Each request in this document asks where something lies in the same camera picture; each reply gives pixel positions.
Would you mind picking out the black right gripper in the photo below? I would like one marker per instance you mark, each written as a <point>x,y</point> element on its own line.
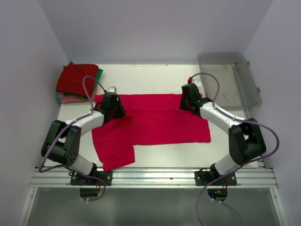
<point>182,105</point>

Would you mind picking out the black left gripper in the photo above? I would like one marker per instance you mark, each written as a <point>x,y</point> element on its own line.
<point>122,111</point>

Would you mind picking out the crimson pink t shirt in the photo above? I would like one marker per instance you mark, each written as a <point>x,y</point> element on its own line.
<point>151,119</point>

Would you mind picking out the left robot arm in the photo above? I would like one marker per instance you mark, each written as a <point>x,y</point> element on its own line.
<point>63,139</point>

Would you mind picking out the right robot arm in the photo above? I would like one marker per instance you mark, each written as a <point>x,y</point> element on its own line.
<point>245,138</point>

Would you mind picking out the green folded shirt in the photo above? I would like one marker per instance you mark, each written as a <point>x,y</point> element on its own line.
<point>100,71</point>

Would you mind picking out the salmon pink folded shirt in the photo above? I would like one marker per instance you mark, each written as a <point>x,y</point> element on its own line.
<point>73,98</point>

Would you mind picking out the clear plastic bin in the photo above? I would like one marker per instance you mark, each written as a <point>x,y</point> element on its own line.
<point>238,90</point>

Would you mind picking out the dark red folded shirt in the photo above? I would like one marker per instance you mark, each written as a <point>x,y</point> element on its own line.
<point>71,78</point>

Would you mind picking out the light blue folded shirt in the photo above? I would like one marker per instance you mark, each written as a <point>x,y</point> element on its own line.
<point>59,97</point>

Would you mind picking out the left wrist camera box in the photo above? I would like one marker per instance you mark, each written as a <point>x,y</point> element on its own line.
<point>112,89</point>

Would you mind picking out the aluminium mounting rail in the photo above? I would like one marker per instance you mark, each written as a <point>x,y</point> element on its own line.
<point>161,178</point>

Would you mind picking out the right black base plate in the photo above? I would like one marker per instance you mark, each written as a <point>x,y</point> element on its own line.
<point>203,177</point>

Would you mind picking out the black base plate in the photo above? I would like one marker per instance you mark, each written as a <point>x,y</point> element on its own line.
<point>203,177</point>
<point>77,180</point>

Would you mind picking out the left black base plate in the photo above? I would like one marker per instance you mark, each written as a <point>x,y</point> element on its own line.
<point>77,180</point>

